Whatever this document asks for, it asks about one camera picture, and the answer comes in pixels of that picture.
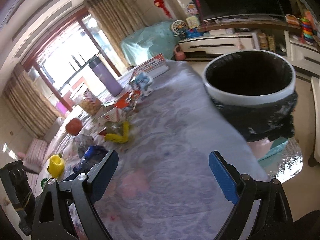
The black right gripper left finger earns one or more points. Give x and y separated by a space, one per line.
52 218

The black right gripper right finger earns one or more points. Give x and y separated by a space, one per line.
273 219

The yellow wrapper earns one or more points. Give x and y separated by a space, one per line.
117 132

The clear plastic wrapper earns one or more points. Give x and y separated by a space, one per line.
81 144

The red snack box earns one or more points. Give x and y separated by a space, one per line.
118 111

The black white-rimmed trash bin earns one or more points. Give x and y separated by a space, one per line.
255 91

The yellow plastic cup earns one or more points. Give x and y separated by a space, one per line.
56 166

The silver foil mat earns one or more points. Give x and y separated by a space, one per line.
285 165

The left beige curtain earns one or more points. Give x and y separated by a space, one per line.
31 108

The beige curtain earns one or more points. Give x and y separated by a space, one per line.
31 108
117 19

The teal box under bin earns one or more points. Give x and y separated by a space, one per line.
277 147

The orange round fruit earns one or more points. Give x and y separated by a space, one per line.
74 126

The snack jar with red label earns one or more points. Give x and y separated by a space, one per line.
90 103

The purple thermos bottle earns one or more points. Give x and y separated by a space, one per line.
105 76

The grey patterned tablecloth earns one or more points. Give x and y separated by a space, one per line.
163 187

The teal covered furniture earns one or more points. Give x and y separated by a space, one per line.
148 42

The red white flat box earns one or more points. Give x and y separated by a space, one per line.
154 67

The white TV cabinet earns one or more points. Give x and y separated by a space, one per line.
300 54

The right beige curtain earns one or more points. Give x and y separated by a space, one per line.
117 19

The pink kettlebell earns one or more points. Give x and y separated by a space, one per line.
179 54

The ferris wheel toy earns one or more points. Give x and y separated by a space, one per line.
179 28

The colourful ring stacker toy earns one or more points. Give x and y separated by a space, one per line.
307 31

